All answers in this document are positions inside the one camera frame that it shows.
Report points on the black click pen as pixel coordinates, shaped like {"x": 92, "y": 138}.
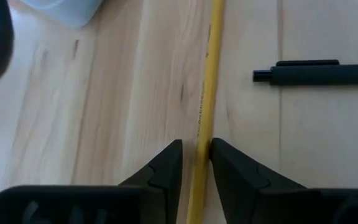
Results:
{"x": 322, "y": 74}

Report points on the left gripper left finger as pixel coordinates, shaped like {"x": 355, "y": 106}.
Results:
{"x": 169, "y": 174}

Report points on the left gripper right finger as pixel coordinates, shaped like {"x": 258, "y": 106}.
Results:
{"x": 238, "y": 186}

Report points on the clear plastic supply box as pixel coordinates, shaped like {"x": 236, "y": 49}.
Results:
{"x": 70, "y": 12}

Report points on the yellow pencil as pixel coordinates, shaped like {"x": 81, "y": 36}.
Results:
{"x": 211, "y": 62}

